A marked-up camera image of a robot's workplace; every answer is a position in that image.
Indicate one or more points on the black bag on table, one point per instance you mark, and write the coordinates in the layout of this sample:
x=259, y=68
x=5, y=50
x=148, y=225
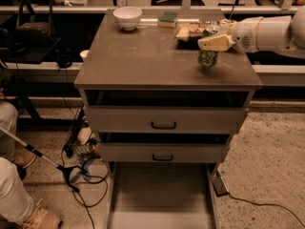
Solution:
x=30, y=32

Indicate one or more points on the beige sneaker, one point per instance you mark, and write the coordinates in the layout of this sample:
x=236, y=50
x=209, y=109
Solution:
x=41, y=218
x=24, y=159

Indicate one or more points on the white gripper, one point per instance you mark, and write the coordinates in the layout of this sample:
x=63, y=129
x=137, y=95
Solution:
x=245, y=33

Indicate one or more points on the green yellow sponge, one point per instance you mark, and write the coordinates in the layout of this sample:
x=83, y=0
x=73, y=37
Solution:
x=168, y=19

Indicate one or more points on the top drawer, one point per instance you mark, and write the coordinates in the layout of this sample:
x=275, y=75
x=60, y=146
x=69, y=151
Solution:
x=169, y=120

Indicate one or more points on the beige sneaker far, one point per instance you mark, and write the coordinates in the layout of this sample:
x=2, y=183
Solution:
x=24, y=159

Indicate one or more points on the brown snack bag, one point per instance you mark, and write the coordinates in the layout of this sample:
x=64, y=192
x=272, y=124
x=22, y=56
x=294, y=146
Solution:
x=189, y=32

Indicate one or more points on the person leg white trousers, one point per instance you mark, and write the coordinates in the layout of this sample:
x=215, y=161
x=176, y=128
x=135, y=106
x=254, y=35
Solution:
x=15, y=202

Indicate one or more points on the grey drawer cabinet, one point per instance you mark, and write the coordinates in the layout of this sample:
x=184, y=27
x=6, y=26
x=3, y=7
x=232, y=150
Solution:
x=147, y=67

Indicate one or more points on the middle drawer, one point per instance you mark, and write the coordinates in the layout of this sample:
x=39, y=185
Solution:
x=163, y=153

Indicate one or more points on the bottom drawer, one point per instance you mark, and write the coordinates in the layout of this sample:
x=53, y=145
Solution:
x=162, y=196

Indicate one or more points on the white bowl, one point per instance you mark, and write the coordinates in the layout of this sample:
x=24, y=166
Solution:
x=127, y=18

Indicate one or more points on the black power adapter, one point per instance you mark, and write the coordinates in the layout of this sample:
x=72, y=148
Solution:
x=220, y=187

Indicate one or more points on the black headphones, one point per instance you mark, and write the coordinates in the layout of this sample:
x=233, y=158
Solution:
x=64, y=58

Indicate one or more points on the beige sneaker near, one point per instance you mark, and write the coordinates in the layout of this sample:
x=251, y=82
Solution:
x=41, y=218

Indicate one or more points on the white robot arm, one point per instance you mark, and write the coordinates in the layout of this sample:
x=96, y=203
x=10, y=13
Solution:
x=284, y=35

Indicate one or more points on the drawer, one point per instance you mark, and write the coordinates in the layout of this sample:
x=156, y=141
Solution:
x=163, y=153
x=162, y=196
x=169, y=120

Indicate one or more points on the white reacher stick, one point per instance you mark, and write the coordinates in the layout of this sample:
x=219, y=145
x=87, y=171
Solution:
x=66, y=171

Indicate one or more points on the green soda can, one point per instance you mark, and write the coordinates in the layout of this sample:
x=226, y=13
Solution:
x=208, y=58

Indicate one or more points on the white paper cup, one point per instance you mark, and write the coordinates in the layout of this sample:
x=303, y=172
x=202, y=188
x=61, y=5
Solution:
x=84, y=55

